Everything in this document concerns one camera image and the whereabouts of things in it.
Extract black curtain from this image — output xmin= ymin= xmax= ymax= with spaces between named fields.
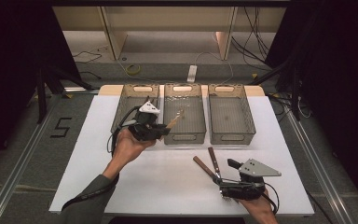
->
xmin=265 ymin=0 xmax=358 ymax=216
xmin=0 ymin=0 xmax=83 ymax=178

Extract translucent grey plastic basket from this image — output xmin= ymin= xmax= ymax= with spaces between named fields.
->
xmin=161 ymin=83 xmax=207 ymax=146
xmin=208 ymin=83 xmax=257 ymax=146
xmin=110 ymin=83 xmax=161 ymax=146

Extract long aluminium floor rail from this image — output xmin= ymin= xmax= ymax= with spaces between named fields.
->
xmin=0 ymin=92 xmax=59 ymax=224
xmin=283 ymin=106 xmax=355 ymax=224

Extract hand-held gripper black cable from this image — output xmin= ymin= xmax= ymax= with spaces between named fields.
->
xmin=262 ymin=181 xmax=281 ymax=216
xmin=61 ymin=105 xmax=142 ymax=212

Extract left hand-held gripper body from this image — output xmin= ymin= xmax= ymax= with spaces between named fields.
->
xmin=128 ymin=100 xmax=162 ymax=142

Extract white power strip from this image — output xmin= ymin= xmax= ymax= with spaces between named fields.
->
xmin=186 ymin=64 xmax=198 ymax=84

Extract left hand-held gripper black cable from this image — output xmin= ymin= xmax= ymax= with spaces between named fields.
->
xmin=61 ymin=105 xmax=142 ymax=212

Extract small whisk with wooden handle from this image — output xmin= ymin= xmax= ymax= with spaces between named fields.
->
xmin=166 ymin=107 xmax=186 ymax=129

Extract right hand-held gripper black cable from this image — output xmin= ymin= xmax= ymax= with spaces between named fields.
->
xmin=262 ymin=181 xmax=281 ymax=216

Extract short aluminium rail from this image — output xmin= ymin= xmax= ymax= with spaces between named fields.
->
xmin=62 ymin=86 xmax=101 ymax=95

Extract black tripod stand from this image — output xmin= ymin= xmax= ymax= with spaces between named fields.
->
xmin=249 ymin=57 xmax=302 ymax=121
xmin=35 ymin=63 xmax=96 ymax=125

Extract white power strip cable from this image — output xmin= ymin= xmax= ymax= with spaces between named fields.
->
xmin=195 ymin=50 xmax=235 ymax=86

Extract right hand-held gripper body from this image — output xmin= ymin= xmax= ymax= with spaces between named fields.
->
xmin=219 ymin=158 xmax=282 ymax=201

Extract tangled black floor cables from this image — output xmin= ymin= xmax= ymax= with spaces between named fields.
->
xmin=268 ymin=92 xmax=312 ymax=123

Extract yellow cable coil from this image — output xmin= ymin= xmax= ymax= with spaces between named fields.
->
xmin=126 ymin=63 xmax=142 ymax=76

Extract person's right hand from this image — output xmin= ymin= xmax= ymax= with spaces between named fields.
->
xmin=237 ymin=194 xmax=276 ymax=218

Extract person's left hand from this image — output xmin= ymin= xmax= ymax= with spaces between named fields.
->
xmin=115 ymin=128 xmax=157 ymax=166

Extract thin black floor cable loop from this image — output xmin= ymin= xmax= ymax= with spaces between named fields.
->
xmin=73 ymin=49 xmax=103 ymax=64

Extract bundle of black cables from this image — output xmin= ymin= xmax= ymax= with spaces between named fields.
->
xmin=230 ymin=6 xmax=271 ymax=72

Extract beige wooden shelf unit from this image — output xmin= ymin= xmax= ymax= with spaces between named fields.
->
xmin=52 ymin=6 xmax=287 ymax=62

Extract short black floor cable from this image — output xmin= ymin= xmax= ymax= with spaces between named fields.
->
xmin=80 ymin=70 xmax=103 ymax=80

